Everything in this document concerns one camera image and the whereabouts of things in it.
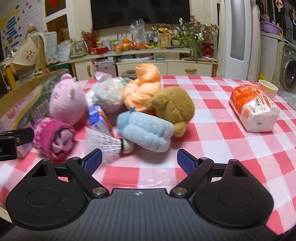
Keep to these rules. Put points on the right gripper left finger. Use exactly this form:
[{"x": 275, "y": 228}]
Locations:
[{"x": 81, "y": 171}]

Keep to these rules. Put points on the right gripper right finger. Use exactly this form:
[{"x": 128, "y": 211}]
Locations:
[{"x": 197, "y": 170}]

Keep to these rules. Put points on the purple tissue pack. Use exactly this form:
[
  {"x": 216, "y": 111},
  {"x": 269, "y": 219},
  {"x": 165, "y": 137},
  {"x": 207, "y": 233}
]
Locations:
[{"x": 99, "y": 121}]

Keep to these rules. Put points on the light blue towel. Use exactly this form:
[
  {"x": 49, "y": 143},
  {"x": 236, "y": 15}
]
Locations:
[{"x": 147, "y": 131}]

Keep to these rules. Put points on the brown teddy bear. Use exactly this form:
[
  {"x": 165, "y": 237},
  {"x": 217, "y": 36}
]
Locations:
[{"x": 174, "y": 105}]

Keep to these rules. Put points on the pink plush pig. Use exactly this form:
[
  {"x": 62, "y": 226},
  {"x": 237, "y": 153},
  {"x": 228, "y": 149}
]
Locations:
[{"x": 68, "y": 101}]

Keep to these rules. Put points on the white fluffy plush toy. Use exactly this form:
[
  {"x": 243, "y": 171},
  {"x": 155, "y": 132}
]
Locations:
[{"x": 108, "y": 94}]

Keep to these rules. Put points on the orange yarn skein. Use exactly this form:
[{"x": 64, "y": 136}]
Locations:
[{"x": 139, "y": 91}]

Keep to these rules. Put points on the white badminton shuttlecock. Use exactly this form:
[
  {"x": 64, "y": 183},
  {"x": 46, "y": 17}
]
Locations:
[{"x": 110, "y": 146}]

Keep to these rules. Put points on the cardboard box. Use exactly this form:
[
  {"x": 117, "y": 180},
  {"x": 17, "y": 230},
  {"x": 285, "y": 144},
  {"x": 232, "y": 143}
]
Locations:
[{"x": 28, "y": 103}]

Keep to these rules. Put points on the red white checkered tablecloth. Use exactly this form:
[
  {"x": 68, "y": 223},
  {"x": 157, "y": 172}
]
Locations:
[{"x": 216, "y": 132}]

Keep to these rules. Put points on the canvas tote bag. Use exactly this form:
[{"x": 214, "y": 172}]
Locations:
[{"x": 25, "y": 59}]

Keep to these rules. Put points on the orange white tissue package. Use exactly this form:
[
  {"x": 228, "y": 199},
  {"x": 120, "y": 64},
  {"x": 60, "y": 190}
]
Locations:
[{"x": 256, "y": 111}]

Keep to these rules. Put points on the wooden chair with lace cover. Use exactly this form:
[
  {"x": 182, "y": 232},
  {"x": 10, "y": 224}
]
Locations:
[{"x": 50, "y": 47}]

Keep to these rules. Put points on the pink storage box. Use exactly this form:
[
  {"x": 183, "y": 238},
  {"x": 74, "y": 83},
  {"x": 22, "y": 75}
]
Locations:
[{"x": 107, "y": 67}]

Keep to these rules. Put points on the white paper cup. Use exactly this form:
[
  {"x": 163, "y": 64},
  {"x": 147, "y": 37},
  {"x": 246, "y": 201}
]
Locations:
[{"x": 268, "y": 88}]

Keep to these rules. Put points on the cream TV cabinet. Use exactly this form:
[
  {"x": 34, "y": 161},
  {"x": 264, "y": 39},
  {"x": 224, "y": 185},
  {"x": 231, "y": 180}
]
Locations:
[{"x": 169, "y": 62}]

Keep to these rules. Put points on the yellow detergent bottle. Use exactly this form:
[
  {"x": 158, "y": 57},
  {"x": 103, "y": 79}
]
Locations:
[{"x": 261, "y": 76}]

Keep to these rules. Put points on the grey handbag on cabinet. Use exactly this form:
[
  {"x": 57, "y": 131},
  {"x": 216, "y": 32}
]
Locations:
[{"x": 78, "y": 48}]

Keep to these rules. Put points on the red vase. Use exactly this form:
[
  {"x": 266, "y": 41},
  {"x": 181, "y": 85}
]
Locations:
[{"x": 208, "y": 50}]

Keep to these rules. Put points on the red gift box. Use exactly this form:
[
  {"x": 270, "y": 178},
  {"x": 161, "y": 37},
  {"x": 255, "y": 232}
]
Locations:
[{"x": 98, "y": 50}]

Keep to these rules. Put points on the washing machine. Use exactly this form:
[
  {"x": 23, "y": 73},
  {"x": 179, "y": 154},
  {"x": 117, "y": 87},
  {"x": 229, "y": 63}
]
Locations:
[{"x": 287, "y": 74}]

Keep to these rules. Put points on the red berry decoration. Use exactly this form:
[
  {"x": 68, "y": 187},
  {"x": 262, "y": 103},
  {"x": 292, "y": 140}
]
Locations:
[{"x": 90, "y": 38}]

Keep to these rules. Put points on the pile of oranges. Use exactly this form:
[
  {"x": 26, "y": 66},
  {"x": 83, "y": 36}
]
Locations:
[{"x": 126, "y": 45}]

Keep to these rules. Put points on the white standing air conditioner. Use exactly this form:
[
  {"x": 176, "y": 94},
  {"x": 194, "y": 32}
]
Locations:
[{"x": 239, "y": 40}]

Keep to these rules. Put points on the potted flower plant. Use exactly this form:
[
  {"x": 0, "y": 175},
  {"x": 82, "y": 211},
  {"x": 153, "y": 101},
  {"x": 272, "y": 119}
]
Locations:
[{"x": 193, "y": 33}]

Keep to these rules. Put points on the clear plastic bag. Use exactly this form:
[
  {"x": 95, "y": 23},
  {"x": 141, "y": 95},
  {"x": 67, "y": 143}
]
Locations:
[{"x": 137, "y": 29}]

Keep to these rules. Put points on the black flat television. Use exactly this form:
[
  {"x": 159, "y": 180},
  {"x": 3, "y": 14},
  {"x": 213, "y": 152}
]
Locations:
[{"x": 115, "y": 13}]

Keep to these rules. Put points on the purple plastic basin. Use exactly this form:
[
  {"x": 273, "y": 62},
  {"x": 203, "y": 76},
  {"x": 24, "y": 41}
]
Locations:
[{"x": 271, "y": 28}]

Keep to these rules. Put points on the colourful wall poster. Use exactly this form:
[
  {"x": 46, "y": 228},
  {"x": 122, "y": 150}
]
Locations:
[{"x": 16, "y": 16}]

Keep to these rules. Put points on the wooden picture frame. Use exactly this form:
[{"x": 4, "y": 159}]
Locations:
[{"x": 165, "y": 39}]

